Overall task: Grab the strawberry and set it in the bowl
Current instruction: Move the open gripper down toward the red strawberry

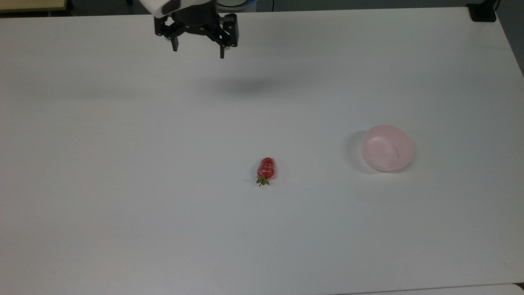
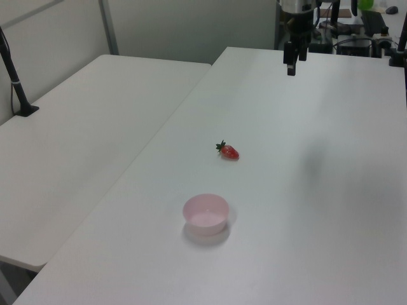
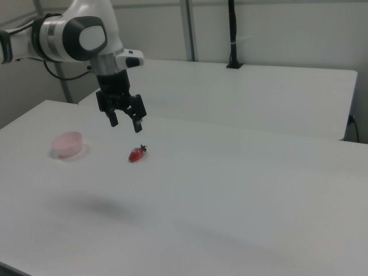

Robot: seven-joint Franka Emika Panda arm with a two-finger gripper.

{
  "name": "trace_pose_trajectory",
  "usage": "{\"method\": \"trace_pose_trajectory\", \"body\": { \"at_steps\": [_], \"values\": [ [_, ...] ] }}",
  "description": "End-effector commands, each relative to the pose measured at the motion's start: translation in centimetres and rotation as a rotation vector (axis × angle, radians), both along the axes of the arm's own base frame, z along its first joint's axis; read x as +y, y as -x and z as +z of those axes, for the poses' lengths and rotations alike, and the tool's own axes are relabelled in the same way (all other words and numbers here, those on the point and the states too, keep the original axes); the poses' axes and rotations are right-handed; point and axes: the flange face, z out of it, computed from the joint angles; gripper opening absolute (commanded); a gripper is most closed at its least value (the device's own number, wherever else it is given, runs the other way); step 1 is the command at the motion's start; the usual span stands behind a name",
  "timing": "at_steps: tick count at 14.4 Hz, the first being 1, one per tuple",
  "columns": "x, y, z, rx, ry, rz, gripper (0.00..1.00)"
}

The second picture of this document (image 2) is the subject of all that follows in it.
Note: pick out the pink plastic bowl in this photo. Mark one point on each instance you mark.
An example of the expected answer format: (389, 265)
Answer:
(206, 219)

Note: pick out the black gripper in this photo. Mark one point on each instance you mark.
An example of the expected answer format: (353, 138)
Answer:
(300, 27)

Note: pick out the grey computer mouse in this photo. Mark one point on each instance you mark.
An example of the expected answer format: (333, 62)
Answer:
(391, 10)

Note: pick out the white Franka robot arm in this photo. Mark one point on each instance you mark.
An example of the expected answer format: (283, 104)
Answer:
(297, 5)

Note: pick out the grey partition post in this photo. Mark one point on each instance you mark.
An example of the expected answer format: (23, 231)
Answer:
(108, 27)

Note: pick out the black clamped camera pole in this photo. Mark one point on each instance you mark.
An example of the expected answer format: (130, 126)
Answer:
(400, 47)

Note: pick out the white side table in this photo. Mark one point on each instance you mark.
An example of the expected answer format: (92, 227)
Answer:
(79, 152)

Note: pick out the black electronics box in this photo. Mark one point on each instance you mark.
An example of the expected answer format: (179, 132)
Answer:
(357, 47)

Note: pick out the black camera pole with base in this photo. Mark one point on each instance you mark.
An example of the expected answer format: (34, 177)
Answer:
(14, 81)

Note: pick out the brown flat board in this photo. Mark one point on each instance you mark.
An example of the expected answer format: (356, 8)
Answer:
(343, 12)

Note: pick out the red strawberry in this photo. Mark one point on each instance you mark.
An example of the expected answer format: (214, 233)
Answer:
(230, 152)

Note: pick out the green round object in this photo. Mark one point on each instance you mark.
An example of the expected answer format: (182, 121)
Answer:
(365, 3)

